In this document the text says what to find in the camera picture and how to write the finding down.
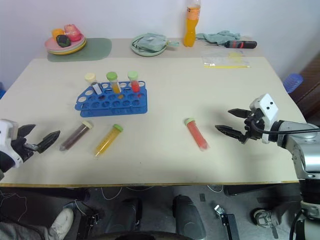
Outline white floor cable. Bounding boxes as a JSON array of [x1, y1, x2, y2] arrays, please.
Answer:
[[99, 185, 124, 201]]

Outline green-capped red liquid tube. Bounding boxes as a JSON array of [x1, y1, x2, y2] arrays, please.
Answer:
[[127, 70, 142, 94], [184, 117, 210, 152]]

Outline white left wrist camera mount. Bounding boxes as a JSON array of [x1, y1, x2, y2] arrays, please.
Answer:
[[0, 119, 21, 169]]

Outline green-capped orange liquid tube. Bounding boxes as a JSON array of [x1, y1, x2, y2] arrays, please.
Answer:
[[105, 71, 123, 95]]

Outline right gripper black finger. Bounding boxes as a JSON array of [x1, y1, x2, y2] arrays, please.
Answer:
[[214, 124, 243, 140], [227, 108, 251, 119]]

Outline metal caster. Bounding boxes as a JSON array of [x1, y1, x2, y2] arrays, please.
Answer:
[[213, 204, 225, 219]]

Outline dark rounded shape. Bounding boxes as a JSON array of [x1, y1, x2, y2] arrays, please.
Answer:
[[172, 194, 208, 240]]

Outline grey trouser leg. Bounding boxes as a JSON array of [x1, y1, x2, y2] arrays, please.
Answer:
[[0, 219, 59, 240]]

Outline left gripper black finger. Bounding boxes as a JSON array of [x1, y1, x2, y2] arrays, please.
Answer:
[[37, 130, 61, 154], [18, 123, 37, 139]]

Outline yellow plate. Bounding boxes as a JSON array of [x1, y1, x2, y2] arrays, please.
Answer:
[[47, 38, 88, 56]]

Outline black and red tool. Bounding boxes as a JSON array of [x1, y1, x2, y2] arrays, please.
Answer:
[[204, 39, 258, 50]]

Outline black table frame bar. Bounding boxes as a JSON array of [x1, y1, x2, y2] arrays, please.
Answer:
[[223, 184, 300, 198]]

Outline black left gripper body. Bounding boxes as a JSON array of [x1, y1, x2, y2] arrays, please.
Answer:
[[10, 136, 40, 163]]

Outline pale green cloth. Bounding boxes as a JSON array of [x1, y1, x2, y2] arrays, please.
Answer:
[[195, 30, 242, 46]]

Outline green placemat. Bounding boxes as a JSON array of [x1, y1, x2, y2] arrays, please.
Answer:
[[47, 37, 113, 63]]

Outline pink plate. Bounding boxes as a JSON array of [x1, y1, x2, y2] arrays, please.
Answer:
[[44, 33, 85, 51]]

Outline blue test tube rack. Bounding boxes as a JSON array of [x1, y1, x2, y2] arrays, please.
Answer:
[[74, 80, 149, 119]]

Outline cream-capped labelled dark tube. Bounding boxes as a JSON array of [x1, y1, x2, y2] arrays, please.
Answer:
[[84, 72, 104, 95]]

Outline pink toy fruit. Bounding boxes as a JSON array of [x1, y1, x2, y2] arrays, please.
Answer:
[[63, 23, 82, 43]]

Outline green-capped yellow liquid tube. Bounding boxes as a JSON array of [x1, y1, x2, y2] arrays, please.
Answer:
[[93, 123, 124, 158]]

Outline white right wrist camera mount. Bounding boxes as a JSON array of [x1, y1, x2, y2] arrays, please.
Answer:
[[249, 93, 280, 145]]

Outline orange soda bottle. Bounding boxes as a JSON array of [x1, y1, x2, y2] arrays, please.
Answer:
[[183, 0, 202, 48]]

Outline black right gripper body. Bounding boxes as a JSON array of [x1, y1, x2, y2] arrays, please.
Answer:
[[239, 109, 266, 145]]

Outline pale green plate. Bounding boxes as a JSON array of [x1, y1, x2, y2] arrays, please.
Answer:
[[130, 34, 167, 58], [45, 36, 87, 54]]

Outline cream-capped dark brown tube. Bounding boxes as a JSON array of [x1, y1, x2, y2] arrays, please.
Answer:
[[59, 120, 94, 152]]

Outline grey sneaker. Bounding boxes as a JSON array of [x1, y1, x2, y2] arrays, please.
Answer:
[[250, 208, 276, 230]]

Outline white sneaker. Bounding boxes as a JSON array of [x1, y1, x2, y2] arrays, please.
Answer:
[[49, 207, 75, 238]]

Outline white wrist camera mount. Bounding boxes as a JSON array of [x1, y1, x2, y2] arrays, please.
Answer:
[[0, 119, 21, 169], [249, 93, 280, 145]]

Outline blue plastic stool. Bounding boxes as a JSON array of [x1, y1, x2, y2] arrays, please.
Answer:
[[283, 72, 304, 94]]

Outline clear yellow-zip plastic bag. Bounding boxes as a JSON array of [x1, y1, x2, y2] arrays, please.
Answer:
[[201, 49, 251, 70]]

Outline black and green toy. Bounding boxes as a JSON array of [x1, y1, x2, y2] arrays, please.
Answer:
[[55, 34, 72, 48]]

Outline brown wooden cabinet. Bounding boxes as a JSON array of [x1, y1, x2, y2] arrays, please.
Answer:
[[290, 53, 320, 124]]

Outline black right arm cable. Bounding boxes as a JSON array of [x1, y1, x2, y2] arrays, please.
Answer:
[[250, 119, 320, 135]]

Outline orange toy fruit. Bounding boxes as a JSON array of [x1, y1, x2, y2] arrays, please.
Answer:
[[51, 28, 66, 40]]

